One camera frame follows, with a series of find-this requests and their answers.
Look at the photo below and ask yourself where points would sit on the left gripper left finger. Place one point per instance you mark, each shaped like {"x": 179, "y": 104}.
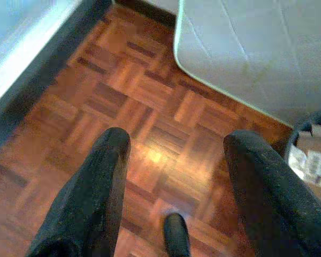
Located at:
{"x": 85, "y": 203}

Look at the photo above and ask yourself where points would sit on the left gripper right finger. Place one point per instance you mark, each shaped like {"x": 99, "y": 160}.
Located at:
{"x": 273, "y": 203}

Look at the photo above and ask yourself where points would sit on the black robot left foot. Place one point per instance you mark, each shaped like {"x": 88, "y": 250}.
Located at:
{"x": 176, "y": 235}

